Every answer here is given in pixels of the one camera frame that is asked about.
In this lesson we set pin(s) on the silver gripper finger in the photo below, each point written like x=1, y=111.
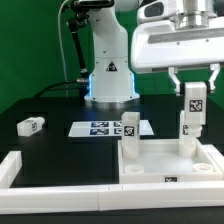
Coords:
x=179, y=87
x=215, y=70

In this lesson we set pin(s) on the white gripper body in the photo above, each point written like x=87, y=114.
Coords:
x=177, y=33

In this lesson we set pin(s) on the white square tabletop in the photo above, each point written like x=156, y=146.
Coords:
x=159, y=161

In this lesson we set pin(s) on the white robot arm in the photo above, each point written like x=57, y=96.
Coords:
x=112, y=80

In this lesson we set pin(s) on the paper sheet with fiducial markers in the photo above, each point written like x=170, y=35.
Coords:
x=95, y=128

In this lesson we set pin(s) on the white U-shaped obstacle fence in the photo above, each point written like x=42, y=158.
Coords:
x=101, y=197

